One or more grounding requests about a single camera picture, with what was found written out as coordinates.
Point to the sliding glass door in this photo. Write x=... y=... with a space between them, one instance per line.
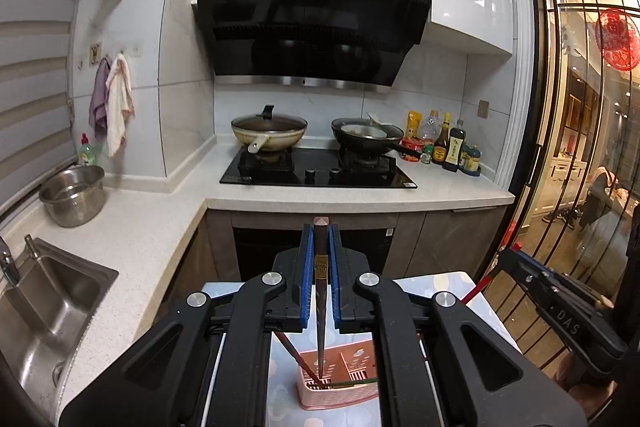
x=565 y=132

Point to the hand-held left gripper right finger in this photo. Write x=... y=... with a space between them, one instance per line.
x=334 y=277

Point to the small green-capped jar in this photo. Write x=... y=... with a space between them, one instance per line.
x=426 y=155

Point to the black frying pan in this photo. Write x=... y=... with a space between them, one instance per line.
x=370 y=144

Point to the built-in black appliance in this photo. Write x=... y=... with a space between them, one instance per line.
x=270 y=252

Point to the blue printed tablecloth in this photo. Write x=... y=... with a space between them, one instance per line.
x=282 y=402

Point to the dark red chopstick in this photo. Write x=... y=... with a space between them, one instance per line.
x=295 y=354

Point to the dark purple chopstick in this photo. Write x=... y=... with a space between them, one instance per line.
x=320 y=307

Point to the black range hood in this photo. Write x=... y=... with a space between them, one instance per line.
x=310 y=27

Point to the purple hanging towel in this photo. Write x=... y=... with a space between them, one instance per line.
x=99 y=102

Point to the small seasoning jars tray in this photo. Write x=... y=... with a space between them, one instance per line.
x=472 y=159

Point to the pink perforated utensil holder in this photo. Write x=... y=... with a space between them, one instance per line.
x=345 y=364

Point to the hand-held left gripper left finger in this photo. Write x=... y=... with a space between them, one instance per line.
x=306 y=277

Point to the brown wall switch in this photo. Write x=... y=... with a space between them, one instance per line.
x=483 y=109

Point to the stainless steel sink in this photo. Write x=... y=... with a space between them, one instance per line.
x=45 y=317

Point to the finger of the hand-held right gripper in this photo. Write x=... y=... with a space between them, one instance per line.
x=530 y=279

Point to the white hanging towel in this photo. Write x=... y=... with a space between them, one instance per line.
x=119 y=107

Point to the white window blind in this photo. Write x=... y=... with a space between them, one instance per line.
x=35 y=57

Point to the clear plastic bottle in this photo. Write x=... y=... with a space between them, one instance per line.
x=429 y=127

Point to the yellow seasoning packet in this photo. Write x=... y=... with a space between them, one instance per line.
x=414 y=124

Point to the glass wok lid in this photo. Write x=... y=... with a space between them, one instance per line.
x=270 y=122

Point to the black gas stove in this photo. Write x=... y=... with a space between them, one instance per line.
x=315 y=172

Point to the red seasoning bag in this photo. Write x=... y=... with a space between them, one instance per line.
x=412 y=149

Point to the green chopstick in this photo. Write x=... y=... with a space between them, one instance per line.
x=350 y=384

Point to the brown lower kitchen cabinets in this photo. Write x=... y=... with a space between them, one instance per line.
x=450 y=242

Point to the white kitchen counter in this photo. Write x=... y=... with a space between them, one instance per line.
x=150 y=232

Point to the large red paper decoration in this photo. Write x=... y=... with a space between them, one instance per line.
x=620 y=39

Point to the stainless steel pot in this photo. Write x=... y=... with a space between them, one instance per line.
x=72 y=199

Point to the red plastic object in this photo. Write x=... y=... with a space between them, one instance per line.
x=511 y=237

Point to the wall hook plate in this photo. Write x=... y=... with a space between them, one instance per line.
x=96 y=54

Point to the dark green-labelled sauce bottle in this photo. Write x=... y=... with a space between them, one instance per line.
x=454 y=149

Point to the brown yellow-labelled sauce bottle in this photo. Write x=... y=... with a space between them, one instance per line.
x=440 y=147

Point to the green dish soap bottle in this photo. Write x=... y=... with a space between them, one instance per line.
x=89 y=153

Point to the chrome kitchen faucet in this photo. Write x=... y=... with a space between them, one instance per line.
x=7 y=264

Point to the cream wok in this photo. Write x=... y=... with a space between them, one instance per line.
x=267 y=139

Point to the person's right hand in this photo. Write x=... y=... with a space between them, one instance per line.
x=587 y=392

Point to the sink soap dispenser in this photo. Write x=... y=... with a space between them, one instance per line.
x=33 y=247

